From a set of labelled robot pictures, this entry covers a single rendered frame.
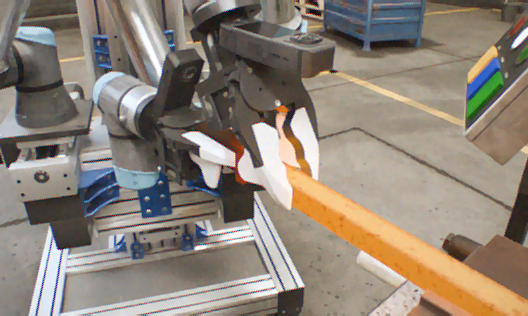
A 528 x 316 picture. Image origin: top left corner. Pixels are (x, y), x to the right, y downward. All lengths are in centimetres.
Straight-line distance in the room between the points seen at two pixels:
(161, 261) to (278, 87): 125
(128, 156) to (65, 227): 53
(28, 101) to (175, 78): 69
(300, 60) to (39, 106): 91
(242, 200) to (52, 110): 54
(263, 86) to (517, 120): 43
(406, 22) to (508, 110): 486
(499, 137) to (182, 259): 117
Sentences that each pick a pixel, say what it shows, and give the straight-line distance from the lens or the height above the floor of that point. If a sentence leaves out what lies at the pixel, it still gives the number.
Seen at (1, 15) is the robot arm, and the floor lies 112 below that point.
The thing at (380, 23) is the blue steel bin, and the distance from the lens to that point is 536.
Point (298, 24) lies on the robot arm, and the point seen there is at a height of 104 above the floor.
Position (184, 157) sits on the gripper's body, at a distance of 56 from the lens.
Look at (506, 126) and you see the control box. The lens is 74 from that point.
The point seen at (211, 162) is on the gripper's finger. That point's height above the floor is 100.
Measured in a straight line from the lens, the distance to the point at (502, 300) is 37.
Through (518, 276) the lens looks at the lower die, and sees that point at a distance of 43.
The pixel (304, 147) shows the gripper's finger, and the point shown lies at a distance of 45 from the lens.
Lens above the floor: 124
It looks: 28 degrees down
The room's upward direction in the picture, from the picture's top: straight up
